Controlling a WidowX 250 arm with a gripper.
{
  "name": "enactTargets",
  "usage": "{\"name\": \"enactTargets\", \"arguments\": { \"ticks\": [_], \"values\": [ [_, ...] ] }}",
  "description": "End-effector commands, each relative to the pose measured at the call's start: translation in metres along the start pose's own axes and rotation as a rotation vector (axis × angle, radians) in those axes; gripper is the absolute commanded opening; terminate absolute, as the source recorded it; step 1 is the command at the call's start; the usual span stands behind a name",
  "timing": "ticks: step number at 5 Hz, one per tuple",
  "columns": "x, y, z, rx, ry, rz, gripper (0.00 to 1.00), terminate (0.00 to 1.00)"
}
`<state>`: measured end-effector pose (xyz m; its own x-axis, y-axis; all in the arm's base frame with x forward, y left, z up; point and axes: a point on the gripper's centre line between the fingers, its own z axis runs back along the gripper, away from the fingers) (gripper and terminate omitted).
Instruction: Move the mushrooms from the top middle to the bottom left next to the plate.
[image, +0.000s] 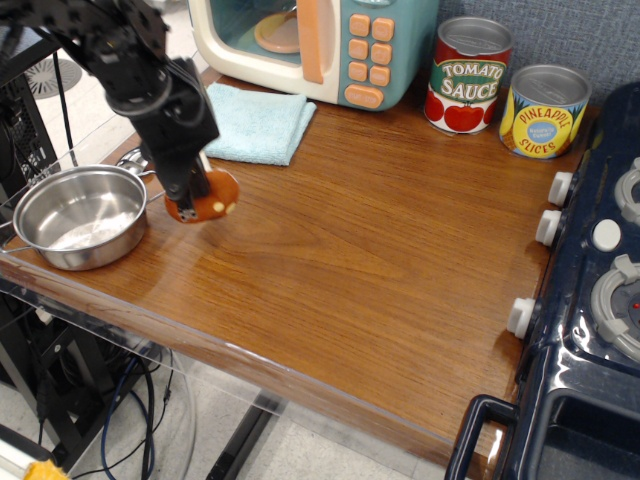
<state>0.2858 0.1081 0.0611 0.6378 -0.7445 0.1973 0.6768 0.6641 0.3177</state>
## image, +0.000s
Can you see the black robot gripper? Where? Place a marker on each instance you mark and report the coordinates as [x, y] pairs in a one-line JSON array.
[[175, 121]]

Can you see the brown plush toy mushroom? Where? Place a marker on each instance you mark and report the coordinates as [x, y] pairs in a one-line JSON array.
[[222, 199]]

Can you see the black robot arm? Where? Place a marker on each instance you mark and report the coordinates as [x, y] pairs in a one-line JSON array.
[[123, 45]]

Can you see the white stove knob bottom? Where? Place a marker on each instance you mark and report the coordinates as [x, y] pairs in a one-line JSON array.
[[520, 316]]

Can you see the white stove knob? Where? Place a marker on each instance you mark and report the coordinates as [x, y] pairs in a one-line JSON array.
[[520, 316], [559, 188], [548, 227]]

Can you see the white stove knob middle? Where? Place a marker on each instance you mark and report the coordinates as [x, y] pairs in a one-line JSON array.
[[548, 227]]

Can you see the white stove knob top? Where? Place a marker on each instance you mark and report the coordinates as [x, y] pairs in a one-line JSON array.
[[559, 188]]

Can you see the light blue folded cloth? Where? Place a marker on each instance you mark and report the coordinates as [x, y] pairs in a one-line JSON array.
[[257, 127]]

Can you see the small stainless steel pot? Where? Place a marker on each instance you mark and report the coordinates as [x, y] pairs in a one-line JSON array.
[[82, 218]]

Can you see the black desk at left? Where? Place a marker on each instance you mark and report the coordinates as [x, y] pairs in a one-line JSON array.
[[31, 49]]

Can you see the teal and cream toy microwave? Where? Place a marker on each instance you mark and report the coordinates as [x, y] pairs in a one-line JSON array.
[[359, 54]]

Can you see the black table leg base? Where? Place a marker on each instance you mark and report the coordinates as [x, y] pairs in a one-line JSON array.
[[246, 436]]

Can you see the tomato sauce toy can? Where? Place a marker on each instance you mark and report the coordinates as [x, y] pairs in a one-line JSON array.
[[469, 65]]

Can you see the pineapple slices toy can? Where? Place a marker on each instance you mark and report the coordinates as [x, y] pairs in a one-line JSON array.
[[544, 110]]

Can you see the dark blue toy stove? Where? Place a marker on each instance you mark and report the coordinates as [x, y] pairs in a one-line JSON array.
[[576, 414]]

